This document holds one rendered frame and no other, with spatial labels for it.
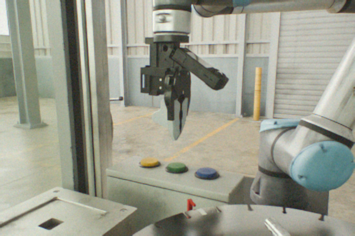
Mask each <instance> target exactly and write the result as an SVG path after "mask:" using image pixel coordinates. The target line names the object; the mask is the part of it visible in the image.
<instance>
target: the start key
mask: <svg viewBox="0 0 355 236"><path fill-rule="evenodd" d="M168 170H169V171H173V172H180V171H184V170H186V165H185V164H184V163H180V162H173V163H170V164H168Z"/></svg>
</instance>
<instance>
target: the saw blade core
mask: <svg viewBox="0 0 355 236"><path fill-rule="evenodd" d="M250 208H251V210H252V211H250V210H249V207H248V205H247V204H241V205H226V206H216V208H215V207H207V208H202V210H203V211H204V212H205V213H206V215H202V214H201V213H200V212H199V211H198V210H197V209H193V210H190V211H186V212H184V213H183V212H181V213H178V214H174V215H172V216H169V217H167V218H164V219H162V220H159V221H157V222H155V223H154V225H153V224H151V225H149V226H147V227H145V228H144V229H142V230H141V231H139V232H137V233H135V234H134V235H132V236H274V235H273V234H272V233H271V232H270V231H269V230H268V229H267V228H266V227H265V220H266V219H267V218H269V217H273V218H274V219H275V220H276V221H277V222H278V223H279V224H280V225H281V226H282V227H283V228H284V229H285V230H286V231H287V232H288V233H289V234H290V235H291V236H293V235H301V236H355V224H354V223H351V222H348V221H345V220H341V219H337V218H333V217H329V216H324V218H323V221H320V220H321V214H317V213H312V212H306V211H301V210H298V209H293V208H286V207H285V212H286V213H283V207H276V206H264V205H250ZM216 209H217V210H218V211H219V212H220V213H218V212H217V210H216ZM185 214H186V215H185ZM186 216H188V217H189V218H187V217H186ZM158 227H159V228H162V229H159V228H158Z"/></svg>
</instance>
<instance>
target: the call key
mask: <svg viewBox="0 0 355 236"><path fill-rule="evenodd" d="M158 164H159V161H158V159H157V158H151V157H149V158H144V159H142V160H141V165H143V166H155V165H158Z"/></svg>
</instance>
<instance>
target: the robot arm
mask: <svg viewBox="0 0 355 236"><path fill-rule="evenodd" d="M191 8H192V10H193V11H194V13H195V14H196V15H197V16H199V17H202V18H210V17H213V16H218V15H229V14H254V13H267V12H293V11H318V10H326V12H328V13H355V0H153V33H154V34H156V35H154V37H145V44H150V65H146V66H145V67H142V68H140V92H141V93H147V94H149V95H154V96H159V95H164V98H163V99H162V100H161V108H160V110H158V111H156V112H154V113H153V114H152V120H153V121H154V122H155V123H156V124H159V125H161V126H163V127H166V128H168V129H169V134H170V136H171V138H172V140H173V141H175V140H177V139H178V138H179V136H180V134H181V133H182V130H183V128H184V125H185V121H186V117H187V115H188V111H189V106H190V99H191V74H190V72H191V73H192V74H194V75H195V76H196V77H198V78H199V79H200V80H202V81H203V82H204V83H205V84H206V85H207V86H209V87H210V88H212V89H214V90H220V89H223V88H224V87H225V85H226V84H227V83H228V81H229V78H227V77H226V75H225V74H224V73H223V72H221V71H219V70H218V69H215V68H214V67H212V66H211V65H210V64H208V63H207V62H205V61H204V60H202V59H201V58H200V57H198V56H197V55H196V54H194V53H193V52H192V51H190V50H189V49H188V48H183V47H180V44H183V43H189V36H187V35H189V34H190V33H191ZM143 75H144V88H143ZM354 126H355V36H354V38H353V40H352V42H351V44H350V46H349V48H348V50H347V51H346V53H345V55H344V56H343V58H342V60H341V62H340V64H339V66H338V68H337V70H336V71H335V73H334V75H333V77H332V79H331V81H330V82H329V84H328V86H327V88H326V89H325V91H324V93H323V94H322V96H321V98H320V100H319V102H318V104H317V106H316V108H315V109H314V111H313V113H312V115H310V116H307V117H304V118H302V119H301V120H299V119H268V120H263V122H261V127H260V131H259V134H260V140H259V151H258V172H257V175H256V177H255V179H254V182H253V184H252V186H251V192H250V197H251V199H252V201H253V202H255V203H256V204H258V205H264V206H276V207H283V212H285V207H286V208H293V209H298V210H301V211H302V210H304V209H306V208H307V206H308V195H307V191H306V189H308V190H310V191H314V192H328V191H330V190H334V189H336V188H338V187H340V186H341V185H343V184H344V183H345V182H346V181H347V180H348V179H349V178H350V176H351V175H352V173H353V171H354V168H355V162H353V160H354V157H353V154H352V152H351V148H352V146H353V145H354V143H355V140H354V138H353V135H352V130H353V128H354Z"/></svg>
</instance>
